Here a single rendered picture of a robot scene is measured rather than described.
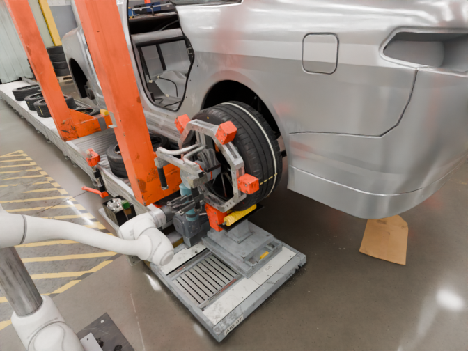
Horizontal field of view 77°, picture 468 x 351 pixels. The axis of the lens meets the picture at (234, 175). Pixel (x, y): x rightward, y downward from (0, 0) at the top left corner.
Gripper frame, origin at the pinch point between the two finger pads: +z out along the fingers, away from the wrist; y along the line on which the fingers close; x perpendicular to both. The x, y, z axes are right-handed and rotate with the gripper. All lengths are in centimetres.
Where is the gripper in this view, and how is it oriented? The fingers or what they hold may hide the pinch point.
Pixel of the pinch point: (196, 196)
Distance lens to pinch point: 155.6
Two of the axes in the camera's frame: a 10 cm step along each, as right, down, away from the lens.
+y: 6.7, 3.1, -6.7
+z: 7.3, -3.9, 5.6
